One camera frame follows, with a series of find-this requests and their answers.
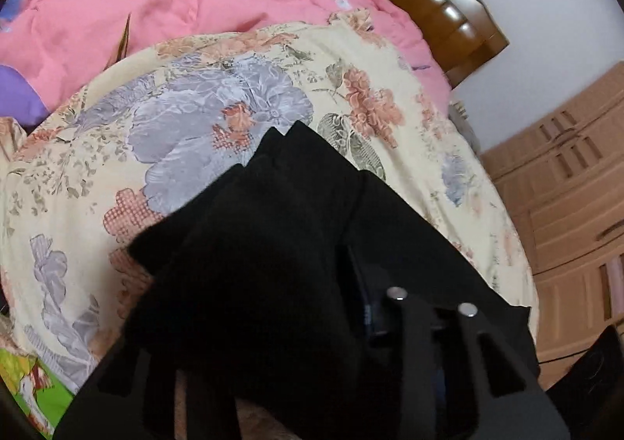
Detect green cloth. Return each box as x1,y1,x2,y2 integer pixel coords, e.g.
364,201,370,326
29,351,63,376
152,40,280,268
1,349,74,439

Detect black pants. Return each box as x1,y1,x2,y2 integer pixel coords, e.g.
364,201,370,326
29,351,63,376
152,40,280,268
56,123,539,439

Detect floral cream quilt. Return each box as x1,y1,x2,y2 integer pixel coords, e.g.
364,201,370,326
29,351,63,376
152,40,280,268
1,12,539,392

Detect light wooden wardrobe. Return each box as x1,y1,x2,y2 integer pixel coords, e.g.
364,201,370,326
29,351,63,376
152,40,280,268
482,63,624,387

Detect purple bed sheet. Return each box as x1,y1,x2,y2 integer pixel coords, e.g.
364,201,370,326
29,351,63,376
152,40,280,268
0,65,50,131

